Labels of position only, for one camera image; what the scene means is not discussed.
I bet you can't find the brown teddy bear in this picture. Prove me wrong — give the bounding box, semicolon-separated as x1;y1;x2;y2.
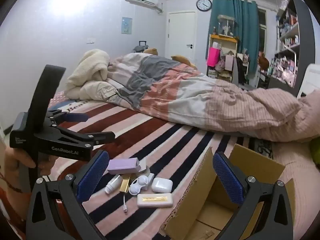
259;51;270;72

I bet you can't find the white door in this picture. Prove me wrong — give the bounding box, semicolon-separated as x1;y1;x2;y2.
168;11;196;67

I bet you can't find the yellow shelf unit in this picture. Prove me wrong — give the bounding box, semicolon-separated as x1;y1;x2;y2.
206;34;240;82

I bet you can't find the purple box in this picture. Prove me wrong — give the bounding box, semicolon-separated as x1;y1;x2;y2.
107;157;140;175

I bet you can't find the glass display case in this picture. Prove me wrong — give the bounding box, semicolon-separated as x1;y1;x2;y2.
217;15;237;37

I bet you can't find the white round case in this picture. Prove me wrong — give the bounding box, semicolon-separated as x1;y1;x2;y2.
129;175;155;195

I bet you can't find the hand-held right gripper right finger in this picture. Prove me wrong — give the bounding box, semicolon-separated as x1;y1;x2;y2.
212;151;294;240

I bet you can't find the pink bag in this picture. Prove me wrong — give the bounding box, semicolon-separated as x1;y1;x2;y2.
207;46;220;67

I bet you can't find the pink and grey quilt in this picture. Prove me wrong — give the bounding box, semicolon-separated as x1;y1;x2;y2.
107;54;320;143

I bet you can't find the striped blanket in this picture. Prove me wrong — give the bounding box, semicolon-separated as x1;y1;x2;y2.
42;90;275;240

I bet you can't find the white roller bottle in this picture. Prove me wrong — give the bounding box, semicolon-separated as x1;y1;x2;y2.
104;174;123;195

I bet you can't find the green soft object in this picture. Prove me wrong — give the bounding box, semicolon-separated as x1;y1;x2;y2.
310;137;320;168

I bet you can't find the person's left forearm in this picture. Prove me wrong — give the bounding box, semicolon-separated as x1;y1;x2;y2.
0;174;28;238

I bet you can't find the white case with yellow label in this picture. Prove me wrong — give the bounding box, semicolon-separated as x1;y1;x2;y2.
137;193;173;208

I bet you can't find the blue wall poster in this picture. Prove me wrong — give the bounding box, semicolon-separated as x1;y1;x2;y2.
122;17;132;34

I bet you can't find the dark bookshelf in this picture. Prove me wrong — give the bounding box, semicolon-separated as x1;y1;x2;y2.
269;0;315;98

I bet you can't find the gold lipstick tube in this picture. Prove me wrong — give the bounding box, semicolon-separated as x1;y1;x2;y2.
119;175;133;194

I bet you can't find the grey suitcase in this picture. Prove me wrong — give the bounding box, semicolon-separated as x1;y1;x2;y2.
131;41;150;54

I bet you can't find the window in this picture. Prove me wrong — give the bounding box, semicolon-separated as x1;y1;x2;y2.
257;9;268;55

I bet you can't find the cardboard box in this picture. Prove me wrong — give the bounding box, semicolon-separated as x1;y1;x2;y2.
160;144;295;240

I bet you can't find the person's left hand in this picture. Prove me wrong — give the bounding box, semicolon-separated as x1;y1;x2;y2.
4;145;60;180

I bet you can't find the pink ribbed cloth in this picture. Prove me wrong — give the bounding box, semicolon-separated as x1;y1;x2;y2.
272;140;320;240

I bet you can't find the teal curtain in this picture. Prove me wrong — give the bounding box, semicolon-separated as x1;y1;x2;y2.
205;0;260;85

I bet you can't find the white earbuds case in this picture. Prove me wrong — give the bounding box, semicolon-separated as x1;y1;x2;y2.
151;177;173;193

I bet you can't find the clear tape roll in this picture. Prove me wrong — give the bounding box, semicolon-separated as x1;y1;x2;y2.
136;164;155;180

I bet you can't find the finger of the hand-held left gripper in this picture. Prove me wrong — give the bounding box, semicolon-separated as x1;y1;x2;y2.
53;127;116;147
46;109;89;125

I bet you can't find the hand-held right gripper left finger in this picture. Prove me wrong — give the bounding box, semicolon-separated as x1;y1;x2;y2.
26;150;110;240

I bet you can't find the round wall clock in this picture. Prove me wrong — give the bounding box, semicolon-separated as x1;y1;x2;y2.
196;0;212;11

